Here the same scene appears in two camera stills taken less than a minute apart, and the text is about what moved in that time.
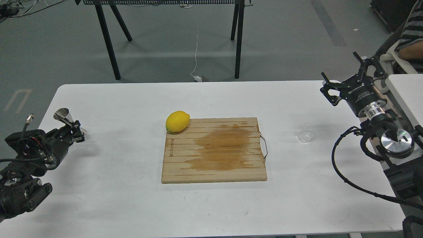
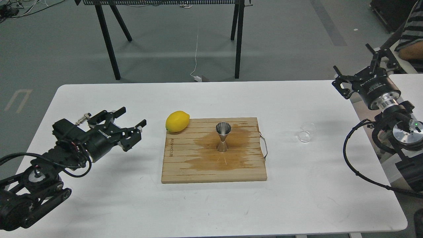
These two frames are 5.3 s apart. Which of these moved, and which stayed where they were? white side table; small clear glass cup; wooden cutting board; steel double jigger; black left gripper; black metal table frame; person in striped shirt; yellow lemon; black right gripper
Moved: black right gripper; steel double jigger; black left gripper
Stayed: yellow lemon; wooden cutting board; small clear glass cup; black metal table frame; person in striped shirt; white side table
